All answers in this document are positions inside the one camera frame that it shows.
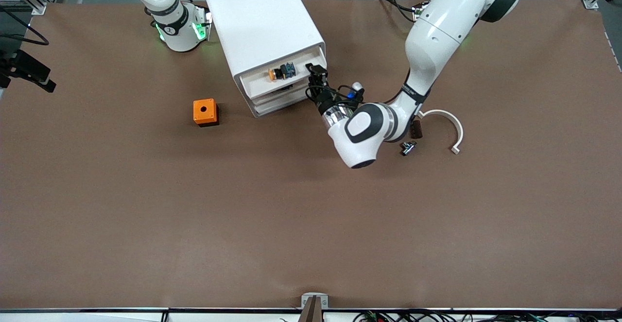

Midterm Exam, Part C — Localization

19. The yellow push button switch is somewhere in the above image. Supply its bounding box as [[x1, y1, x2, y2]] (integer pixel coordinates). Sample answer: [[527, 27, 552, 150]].
[[268, 62, 297, 82]]

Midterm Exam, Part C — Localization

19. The white drawer holding yellow button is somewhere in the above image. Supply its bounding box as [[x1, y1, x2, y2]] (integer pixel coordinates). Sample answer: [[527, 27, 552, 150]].
[[236, 45, 328, 101]]

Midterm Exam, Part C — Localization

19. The white drawer holding green button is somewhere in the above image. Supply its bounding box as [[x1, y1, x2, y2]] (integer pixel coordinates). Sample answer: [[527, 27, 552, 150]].
[[249, 89, 317, 111]]

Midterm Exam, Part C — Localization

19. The white drawer holding red button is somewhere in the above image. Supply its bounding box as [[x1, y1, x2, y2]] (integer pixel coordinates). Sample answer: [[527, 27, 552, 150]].
[[245, 83, 312, 104]]

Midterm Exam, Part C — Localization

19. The white drawer cabinet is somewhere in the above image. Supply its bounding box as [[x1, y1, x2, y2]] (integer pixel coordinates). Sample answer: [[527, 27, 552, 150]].
[[204, 0, 327, 119]]

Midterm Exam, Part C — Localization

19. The orange box with hole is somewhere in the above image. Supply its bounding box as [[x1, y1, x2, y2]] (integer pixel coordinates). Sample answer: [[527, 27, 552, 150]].
[[193, 99, 220, 127]]

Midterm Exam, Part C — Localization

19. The brown table cover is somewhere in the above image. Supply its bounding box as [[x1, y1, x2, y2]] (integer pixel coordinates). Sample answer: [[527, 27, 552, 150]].
[[0, 0, 622, 311]]

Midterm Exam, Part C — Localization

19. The black left base cable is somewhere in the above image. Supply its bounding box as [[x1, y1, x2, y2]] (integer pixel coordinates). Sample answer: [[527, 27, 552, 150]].
[[374, 0, 419, 23]]

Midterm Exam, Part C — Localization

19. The white curved plastic bracket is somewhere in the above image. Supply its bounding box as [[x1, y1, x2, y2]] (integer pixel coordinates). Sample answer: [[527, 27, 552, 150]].
[[417, 109, 464, 155]]

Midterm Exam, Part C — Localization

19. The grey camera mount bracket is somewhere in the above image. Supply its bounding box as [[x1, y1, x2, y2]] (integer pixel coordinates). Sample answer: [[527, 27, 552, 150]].
[[297, 293, 329, 322]]

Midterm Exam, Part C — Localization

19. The white table edge rail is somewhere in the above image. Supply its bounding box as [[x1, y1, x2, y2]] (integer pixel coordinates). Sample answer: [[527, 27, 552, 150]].
[[0, 307, 622, 322]]

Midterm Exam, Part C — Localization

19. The bundle of table-edge cables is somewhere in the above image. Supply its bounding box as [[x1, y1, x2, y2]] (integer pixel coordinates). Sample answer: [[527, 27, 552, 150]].
[[352, 309, 622, 322]]

